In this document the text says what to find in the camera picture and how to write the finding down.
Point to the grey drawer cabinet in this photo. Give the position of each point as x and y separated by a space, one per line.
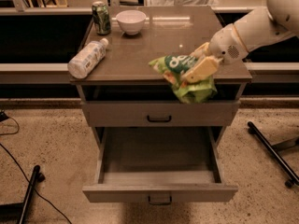
124 75

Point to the grey upper drawer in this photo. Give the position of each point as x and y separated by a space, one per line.
159 114

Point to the green rice chip bag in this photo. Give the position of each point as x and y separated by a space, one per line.
173 67

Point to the white ceramic bowl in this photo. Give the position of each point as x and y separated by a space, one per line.
131 21

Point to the clear plastic water bottle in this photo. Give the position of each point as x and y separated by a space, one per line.
85 61

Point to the black stand leg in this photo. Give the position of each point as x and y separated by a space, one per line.
275 150
21 210

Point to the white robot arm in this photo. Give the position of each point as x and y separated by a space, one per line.
263 26

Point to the black right stand leg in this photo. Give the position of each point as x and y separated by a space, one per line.
275 150

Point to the green soda can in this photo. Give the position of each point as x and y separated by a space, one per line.
101 18

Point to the black left stand leg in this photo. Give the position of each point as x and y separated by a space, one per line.
21 210

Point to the grey open lower drawer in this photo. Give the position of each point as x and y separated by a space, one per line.
158 166

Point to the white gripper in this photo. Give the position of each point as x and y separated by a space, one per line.
224 45

